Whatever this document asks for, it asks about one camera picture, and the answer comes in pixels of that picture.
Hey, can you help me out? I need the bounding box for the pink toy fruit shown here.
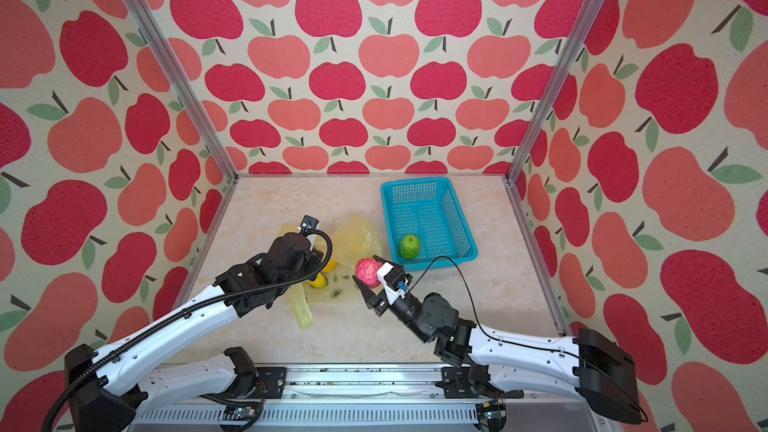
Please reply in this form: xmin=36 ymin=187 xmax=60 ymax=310
xmin=355 ymin=259 xmax=383 ymax=289

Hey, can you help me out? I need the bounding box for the yellow translucent plastic bag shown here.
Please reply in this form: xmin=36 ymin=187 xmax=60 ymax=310
xmin=284 ymin=213 xmax=382 ymax=331

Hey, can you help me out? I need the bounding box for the green toy fruit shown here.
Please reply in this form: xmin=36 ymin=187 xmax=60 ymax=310
xmin=398 ymin=234 xmax=421 ymax=261

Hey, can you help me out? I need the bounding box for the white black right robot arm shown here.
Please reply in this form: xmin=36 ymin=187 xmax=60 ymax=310
xmin=353 ymin=256 xmax=649 ymax=425

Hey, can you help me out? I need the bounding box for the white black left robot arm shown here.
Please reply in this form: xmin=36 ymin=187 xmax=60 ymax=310
xmin=42 ymin=227 xmax=333 ymax=431

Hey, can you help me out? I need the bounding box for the orange toy fruit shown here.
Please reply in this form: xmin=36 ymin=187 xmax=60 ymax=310
xmin=322 ymin=259 xmax=337 ymax=274

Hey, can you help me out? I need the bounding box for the yellow toy lemon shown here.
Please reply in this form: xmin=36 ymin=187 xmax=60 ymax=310
xmin=307 ymin=273 xmax=328 ymax=289

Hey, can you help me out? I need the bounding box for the teal plastic mesh basket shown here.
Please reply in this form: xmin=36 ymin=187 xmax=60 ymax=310
xmin=380 ymin=177 xmax=478 ymax=272

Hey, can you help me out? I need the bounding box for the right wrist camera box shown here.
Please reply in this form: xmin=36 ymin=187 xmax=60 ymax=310
xmin=377 ymin=262 xmax=412 ymax=305

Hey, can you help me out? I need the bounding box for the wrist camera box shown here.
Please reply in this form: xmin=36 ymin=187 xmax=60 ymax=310
xmin=299 ymin=215 xmax=319 ymax=235
xmin=377 ymin=262 xmax=412 ymax=305

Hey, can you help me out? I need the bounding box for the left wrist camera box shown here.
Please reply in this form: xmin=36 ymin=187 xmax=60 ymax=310
xmin=299 ymin=215 xmax=319 ymax=235

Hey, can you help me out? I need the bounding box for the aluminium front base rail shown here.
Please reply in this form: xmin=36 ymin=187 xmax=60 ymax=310
xmin=127 ymin=359 xmax=619 ymax=431

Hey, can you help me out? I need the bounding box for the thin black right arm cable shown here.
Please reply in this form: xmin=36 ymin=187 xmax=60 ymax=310
xmin=404 ymin=254 xmax=583 ymax=349

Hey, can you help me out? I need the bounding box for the aluminium left rear corner post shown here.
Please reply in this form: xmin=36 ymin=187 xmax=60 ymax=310
xmin=122 ymin=0 xmax=238 ymax=186

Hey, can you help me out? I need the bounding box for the aluminium corner post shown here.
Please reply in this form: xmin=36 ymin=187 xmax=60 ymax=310
xmin=122 ymin=0 xmax=238 ymax=186
xmin=504 ymin=0 xmax=605 ymax=189

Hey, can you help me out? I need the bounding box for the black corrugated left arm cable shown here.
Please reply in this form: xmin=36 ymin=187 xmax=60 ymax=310
xmin=40 ymin=227 xmax=334 ymax=432

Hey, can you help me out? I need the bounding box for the aluminium right rear corner post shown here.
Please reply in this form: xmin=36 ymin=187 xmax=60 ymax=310
xmin=504 ymin=0 xmax=605 ymax=189

